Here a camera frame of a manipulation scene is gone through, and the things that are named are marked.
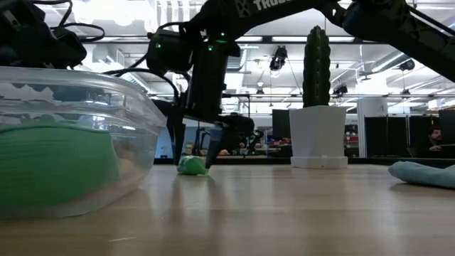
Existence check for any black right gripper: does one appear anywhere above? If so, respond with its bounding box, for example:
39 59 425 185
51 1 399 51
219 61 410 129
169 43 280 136
152 38 255 170

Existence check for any small green toy cabbage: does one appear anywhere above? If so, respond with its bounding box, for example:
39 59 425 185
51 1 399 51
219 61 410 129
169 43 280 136
176 155 208 176

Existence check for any peach coloured toy produce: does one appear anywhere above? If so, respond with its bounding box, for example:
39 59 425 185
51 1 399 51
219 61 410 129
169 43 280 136
119 156 146 182

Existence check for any green toy corn cob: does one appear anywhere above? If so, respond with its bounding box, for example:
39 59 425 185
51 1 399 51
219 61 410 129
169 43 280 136
0 122 122 208

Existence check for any clear plastic tupperware container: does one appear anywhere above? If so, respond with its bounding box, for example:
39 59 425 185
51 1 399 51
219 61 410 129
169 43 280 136
0 66 167 218

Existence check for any black upright panel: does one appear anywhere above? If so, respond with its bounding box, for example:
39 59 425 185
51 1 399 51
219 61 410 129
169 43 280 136
272 109 291 138

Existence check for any black ceiling spotlight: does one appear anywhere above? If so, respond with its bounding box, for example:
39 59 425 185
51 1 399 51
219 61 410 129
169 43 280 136
269 45 289 72
332 83 349 97
398 59 416 73

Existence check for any white square plant pot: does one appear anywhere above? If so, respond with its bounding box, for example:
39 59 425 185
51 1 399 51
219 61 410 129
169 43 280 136
289 105 349 170

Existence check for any tall green cactus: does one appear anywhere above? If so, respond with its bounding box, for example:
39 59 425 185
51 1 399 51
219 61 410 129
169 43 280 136
302 25 332 109

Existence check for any shelf with red boxes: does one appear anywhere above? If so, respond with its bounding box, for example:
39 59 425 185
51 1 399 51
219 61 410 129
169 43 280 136
343 124 360 159

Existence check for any white building column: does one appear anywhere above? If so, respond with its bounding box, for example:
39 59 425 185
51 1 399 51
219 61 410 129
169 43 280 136
356 97 389 159

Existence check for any teal folded cloth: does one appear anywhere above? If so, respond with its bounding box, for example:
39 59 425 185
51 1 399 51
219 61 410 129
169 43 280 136
387 161 455 190

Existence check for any black background rig frame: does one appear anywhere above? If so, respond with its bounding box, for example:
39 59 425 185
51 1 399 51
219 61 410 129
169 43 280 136
222 93 251 118

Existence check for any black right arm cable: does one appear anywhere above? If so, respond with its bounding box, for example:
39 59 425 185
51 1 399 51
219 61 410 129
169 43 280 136
102 21 186 105

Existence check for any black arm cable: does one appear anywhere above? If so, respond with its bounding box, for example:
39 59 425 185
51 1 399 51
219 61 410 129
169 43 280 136
30 0 106 43
102 21 186 105

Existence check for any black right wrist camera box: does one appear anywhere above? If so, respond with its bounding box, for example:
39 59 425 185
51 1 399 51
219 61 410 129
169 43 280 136
146 28 195 75

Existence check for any black overhead frame bar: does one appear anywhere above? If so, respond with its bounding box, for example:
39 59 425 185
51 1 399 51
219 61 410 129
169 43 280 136
81 34 360 46

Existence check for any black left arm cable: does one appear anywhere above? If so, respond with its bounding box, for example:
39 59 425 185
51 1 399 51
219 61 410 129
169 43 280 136
30 0 106 43

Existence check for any black partition wall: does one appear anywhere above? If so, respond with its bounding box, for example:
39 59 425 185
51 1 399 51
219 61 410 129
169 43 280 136
365 115 440 159

